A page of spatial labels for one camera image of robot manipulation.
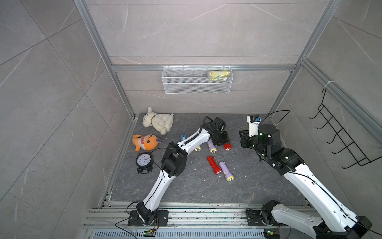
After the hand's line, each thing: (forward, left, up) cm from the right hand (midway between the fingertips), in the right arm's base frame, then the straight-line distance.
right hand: (242, 131), depth 71 cm
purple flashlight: (+6, +11, -27) cm, 30 cm away
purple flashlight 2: (-11, +4, -28) cm, 30 cm away
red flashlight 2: (-7, +10, -28) cm, 30 cm away
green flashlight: (+8, +21, -29) cm, 36 cm away
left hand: (+9, 0, -20) cm, 22 cm away
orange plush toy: (+9, +53, -21) cm, 58 cm away
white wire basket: (+46, +21, 0) cm, 51 cm away
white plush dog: (+24, +45, -19) cm, 55 cm away
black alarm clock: (-1, +55, -27) cm, 62 cm away
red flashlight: (+5, +3, -21) cm, 22 cm away
